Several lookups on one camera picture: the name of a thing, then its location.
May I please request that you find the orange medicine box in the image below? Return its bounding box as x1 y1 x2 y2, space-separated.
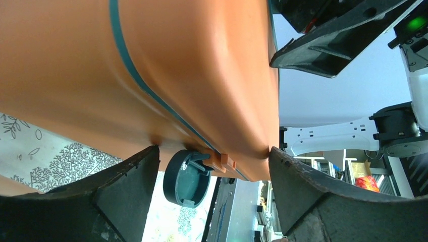
1 1 279 182

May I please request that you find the floral table mat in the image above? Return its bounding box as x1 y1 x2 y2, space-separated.
1 113 208 241

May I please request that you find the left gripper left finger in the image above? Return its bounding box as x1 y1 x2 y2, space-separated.
1 146 160 241

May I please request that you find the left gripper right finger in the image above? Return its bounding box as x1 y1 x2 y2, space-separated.
269 147 427 241

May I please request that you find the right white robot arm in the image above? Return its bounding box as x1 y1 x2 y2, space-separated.
271 1 427 158

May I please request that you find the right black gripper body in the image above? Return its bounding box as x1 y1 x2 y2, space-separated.
273 0 362 34

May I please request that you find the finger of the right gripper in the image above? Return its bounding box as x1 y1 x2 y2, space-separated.
270 0 418 78

